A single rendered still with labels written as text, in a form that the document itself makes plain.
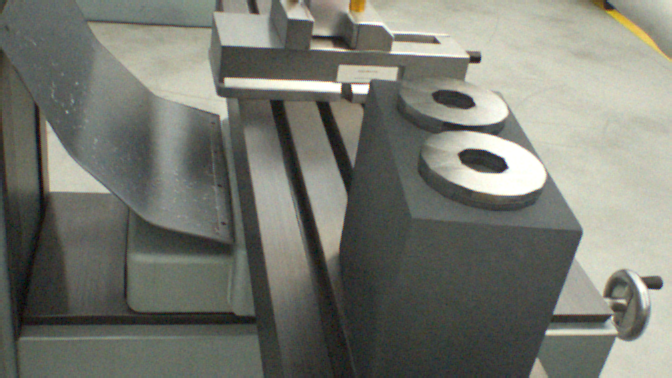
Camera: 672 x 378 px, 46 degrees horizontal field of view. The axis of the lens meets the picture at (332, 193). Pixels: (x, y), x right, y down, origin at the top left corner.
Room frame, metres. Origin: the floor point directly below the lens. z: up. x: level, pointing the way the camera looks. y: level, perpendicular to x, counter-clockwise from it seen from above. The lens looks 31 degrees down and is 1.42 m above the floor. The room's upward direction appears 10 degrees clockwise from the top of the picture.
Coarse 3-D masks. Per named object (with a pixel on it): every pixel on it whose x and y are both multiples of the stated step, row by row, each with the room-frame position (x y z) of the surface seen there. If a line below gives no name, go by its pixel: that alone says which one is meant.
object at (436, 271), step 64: (384, 128) 0.56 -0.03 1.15; (448, 128) 0.56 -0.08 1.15; (512, 128) 0.59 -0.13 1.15; (384, 192) 0.51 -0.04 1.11; (448, 192) 0.47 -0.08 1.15; (512, 192) 0.47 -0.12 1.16; (384, 256) 0.48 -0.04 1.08; (448, 256) 0.44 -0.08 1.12; (512, 256) 0.45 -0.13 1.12; (384, 320) 0.44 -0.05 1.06; (448, 320) 0.44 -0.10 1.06; (512, 320) 0.45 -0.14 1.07
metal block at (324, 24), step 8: (304, 0) 1.06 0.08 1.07; (312, 0) 1.02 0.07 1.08; (320, 0) 1.02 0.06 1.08; (328, 0) 1.03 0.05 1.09; (336, 0) 1.03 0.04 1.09; (344, 0) 1.03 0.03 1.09; (312, 8) 1.02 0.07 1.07; (320, 8) 1.02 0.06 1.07; (328, 8) 1.03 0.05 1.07; (336, 8) 1.03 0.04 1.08; (344, 8) 1.03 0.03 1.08; (312, 16) 1.02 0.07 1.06; (320, 16) 1.02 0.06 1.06; (328, 16) 1.03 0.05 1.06; (336, 16) 1.03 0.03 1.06; (344, 16) 1.04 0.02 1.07; (320, 24) 1.03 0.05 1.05; (328, 24) 1.03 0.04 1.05; (336, 24) 1.03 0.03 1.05; (344, 24) 1.04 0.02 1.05; (312, 32) 1.02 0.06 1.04; (320, 32) 1.03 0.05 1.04; (328, 32) 1.03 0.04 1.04; (336, 32) 1.03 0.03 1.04; (344, 32) 1.04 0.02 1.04
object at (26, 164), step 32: (0, 0) 0.72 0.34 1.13; (0, 64) 0.70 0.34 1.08; (0, 96) 0.68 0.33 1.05; (0, 128) 0.68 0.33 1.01; (32, 128) 0.88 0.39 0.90; (0, 160) 0.68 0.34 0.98; (32, 160) 0.87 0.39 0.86; (0, 192) 0.67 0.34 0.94; (32, 192) 0.85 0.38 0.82; (0, 224) 0.67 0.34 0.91; (32, 224) 0.84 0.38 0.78; (0, 256) 0.66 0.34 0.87; (32, 256) 0.83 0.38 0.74; (0, 288) 0.66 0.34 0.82; (0, 320) 0.66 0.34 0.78; (0, 352) 0.66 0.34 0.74
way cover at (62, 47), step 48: (48, 0) 0.88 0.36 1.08; (48, 48) 0.79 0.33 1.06; (96, 48) 0.97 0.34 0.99; (48, 96) 0.72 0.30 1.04; (96, 96) 0.85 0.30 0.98; (144, 96) 0.98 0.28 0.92; (96, 144) 0.76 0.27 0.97; (144, 144) 0.86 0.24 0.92; (192, 144) 0.92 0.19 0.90; (144, 192) 0.76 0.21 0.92; (192, 192) 0.81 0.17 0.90
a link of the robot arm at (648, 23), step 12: (624, 0) 0.83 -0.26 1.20; (636, 0) 0.82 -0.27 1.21; (648, 0) 0.81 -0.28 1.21; (660, 0) 0.81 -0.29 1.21; (624, 12) 0.84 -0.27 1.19; (636, 12) 0.82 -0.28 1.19; (648, 12) 0.81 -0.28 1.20; (660, 12) 0.80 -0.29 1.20; (636, 24) 0.83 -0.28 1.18; (648, 24) 0.81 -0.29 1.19; (660, 24) 0.80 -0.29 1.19; (648, 36) 0.82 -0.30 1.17; (660, 36) 0.80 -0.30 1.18; (660, 48) 0.80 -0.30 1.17
